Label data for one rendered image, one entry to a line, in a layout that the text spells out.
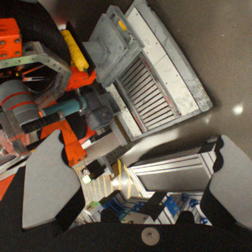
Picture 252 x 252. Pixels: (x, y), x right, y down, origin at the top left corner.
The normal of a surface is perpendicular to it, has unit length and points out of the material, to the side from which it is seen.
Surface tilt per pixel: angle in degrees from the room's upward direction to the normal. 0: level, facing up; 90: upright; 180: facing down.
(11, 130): 90
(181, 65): 0
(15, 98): 79
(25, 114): 86
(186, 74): 0
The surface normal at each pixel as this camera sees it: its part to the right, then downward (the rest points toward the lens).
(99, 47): 0.55, -0.32
